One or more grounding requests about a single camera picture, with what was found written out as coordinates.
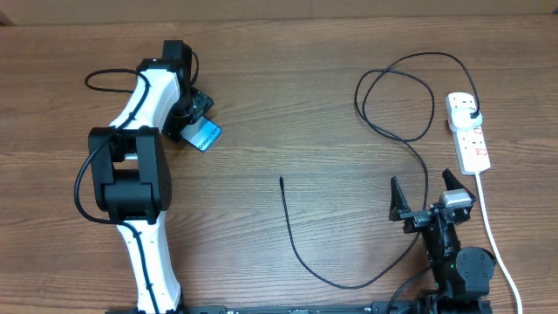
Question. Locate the white charger adapter plug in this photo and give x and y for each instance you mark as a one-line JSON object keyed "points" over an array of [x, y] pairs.
{"points": [[461, 119]]}

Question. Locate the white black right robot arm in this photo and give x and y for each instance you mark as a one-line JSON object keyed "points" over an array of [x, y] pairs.
{"points": [[462, 275]]}

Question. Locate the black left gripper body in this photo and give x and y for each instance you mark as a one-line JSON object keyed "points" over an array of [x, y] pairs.
{"points": [[187, 110]]}

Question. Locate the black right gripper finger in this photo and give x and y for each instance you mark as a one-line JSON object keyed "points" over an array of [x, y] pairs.
{"points": [[399, 205], [452, 183]]}

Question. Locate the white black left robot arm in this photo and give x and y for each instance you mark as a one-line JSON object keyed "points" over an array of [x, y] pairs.
{"points": [[125, 180]]}

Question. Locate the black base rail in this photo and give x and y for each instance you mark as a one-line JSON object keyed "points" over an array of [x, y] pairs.
{"points": [[377, 307]]}

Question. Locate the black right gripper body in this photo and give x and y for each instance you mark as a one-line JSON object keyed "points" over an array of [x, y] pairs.
{"points": [[416, 221]]}

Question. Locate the white power strip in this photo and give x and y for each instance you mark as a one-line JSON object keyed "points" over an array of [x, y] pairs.
{"points": [[470, 145]]}

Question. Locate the blue screen smartphone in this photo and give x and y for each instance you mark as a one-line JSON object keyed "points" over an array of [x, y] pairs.
{"points": [[202, 134]]}

